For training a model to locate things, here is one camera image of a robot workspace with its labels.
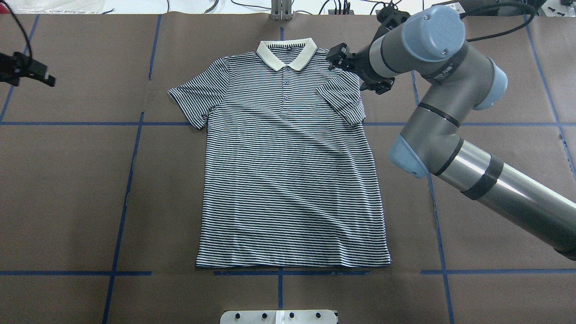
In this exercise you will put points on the aluminium frame post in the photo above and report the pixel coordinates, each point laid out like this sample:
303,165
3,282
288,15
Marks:
281,10

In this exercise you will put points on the black box with label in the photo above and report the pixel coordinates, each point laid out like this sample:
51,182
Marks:
470,5

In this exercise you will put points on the blue white striped polo shirt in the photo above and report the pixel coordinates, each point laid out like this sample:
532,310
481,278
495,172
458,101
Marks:
289,177

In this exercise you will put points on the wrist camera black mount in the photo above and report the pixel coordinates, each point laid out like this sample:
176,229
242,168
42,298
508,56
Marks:
389,18
16,66

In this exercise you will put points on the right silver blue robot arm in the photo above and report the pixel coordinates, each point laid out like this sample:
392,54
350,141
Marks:
461,79

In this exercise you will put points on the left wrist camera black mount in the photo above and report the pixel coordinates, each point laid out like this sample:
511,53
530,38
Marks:
16,66

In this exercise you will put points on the blue tape grid lines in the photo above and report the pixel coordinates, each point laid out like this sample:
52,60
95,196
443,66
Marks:
102,182

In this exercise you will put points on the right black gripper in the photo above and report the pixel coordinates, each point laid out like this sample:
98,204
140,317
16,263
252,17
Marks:
362,63

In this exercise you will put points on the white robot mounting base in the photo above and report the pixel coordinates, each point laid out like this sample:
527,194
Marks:
324,316

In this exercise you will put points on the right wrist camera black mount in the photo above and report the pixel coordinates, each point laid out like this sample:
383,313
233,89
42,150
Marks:
389,18

